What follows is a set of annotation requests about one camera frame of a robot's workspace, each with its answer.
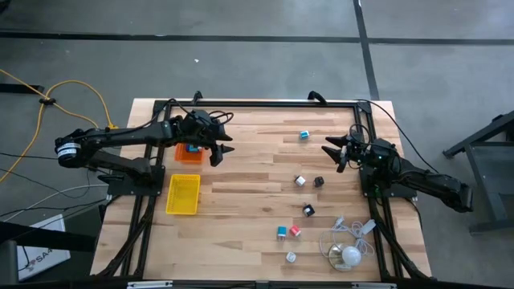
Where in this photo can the teal plastic box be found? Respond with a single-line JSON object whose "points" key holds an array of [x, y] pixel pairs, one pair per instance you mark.
{"points": [[190, 149]]}

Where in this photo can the teal white USB charger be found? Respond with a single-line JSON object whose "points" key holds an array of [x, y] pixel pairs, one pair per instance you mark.
{"points": [[282, 232], [304, 135]]}

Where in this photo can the pink white USB charger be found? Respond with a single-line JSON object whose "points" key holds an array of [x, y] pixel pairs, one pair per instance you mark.
{"points": [[295, 230]]}

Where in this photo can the white labelled case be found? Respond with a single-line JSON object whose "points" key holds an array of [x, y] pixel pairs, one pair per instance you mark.
{"points": [[44, 249]]}

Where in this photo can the yellow plastic basket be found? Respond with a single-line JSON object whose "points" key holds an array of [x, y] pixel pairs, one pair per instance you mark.
{"points": [[182, 194]]}

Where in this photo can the black white USB charger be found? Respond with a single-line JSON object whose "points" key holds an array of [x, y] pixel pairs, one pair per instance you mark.
{"points": [[300, 181], [308, 210], [318, 181]]}

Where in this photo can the black arched clamp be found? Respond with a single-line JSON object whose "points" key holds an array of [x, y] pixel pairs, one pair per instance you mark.
{"points": [[197, 97], [317, 96]]}

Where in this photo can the brass lamp base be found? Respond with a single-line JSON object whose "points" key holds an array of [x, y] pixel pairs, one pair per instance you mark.
{"points": [[335, 261]]}

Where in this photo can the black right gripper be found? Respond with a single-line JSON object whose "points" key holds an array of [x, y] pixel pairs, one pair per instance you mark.
{"points": [[373, 154]]}

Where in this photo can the black table frame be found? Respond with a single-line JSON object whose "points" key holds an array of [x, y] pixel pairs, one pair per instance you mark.
{"points": [[261, 104]]}

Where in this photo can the black floor bar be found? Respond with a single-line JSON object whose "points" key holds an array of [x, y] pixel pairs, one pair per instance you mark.
{"points": [[48, 238], [20, 88]]}

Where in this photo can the black frame desk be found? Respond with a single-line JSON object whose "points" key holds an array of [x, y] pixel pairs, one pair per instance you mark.
{"points": [[482, 132]]}

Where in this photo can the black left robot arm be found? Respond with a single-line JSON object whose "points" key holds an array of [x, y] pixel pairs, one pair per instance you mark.
{"points": [[120, 138]]}

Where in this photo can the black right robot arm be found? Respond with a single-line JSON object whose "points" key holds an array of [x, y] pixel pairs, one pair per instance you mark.
{"points": [[425, 178]]}

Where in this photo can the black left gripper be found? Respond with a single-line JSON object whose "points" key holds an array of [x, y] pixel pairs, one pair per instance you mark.
{"points": [[198, 130]]}

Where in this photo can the white light bulb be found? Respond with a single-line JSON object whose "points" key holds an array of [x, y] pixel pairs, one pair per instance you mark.
{"points": [[351, 256]]}

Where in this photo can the orange plastic basket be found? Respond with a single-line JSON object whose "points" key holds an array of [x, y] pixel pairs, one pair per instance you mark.
{"points": [[184, 157]]}

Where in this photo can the purple white USB charger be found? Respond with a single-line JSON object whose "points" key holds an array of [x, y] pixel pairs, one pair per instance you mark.
{"points": [[290, 257]]}

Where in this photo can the silver aluminium extrusion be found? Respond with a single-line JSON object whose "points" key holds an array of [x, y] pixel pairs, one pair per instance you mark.
{"points": [[373, 285], [150, 284]]}

